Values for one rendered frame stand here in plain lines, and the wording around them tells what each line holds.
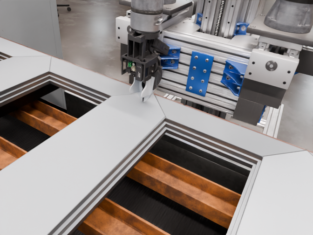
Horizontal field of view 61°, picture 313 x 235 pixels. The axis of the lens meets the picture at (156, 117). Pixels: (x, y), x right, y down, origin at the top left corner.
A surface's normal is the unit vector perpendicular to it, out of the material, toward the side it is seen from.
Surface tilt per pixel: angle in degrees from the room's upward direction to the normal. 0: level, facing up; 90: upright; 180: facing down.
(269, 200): 0
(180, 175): 90
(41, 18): 90
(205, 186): 90
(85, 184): 0
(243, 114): 90
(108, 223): 0
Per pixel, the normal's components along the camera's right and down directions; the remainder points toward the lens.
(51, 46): 0.86, 0.35
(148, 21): 0.14, 0.58
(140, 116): 0.08, -0.81
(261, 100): -0.46, 0.48
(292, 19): -0.26, 0.26
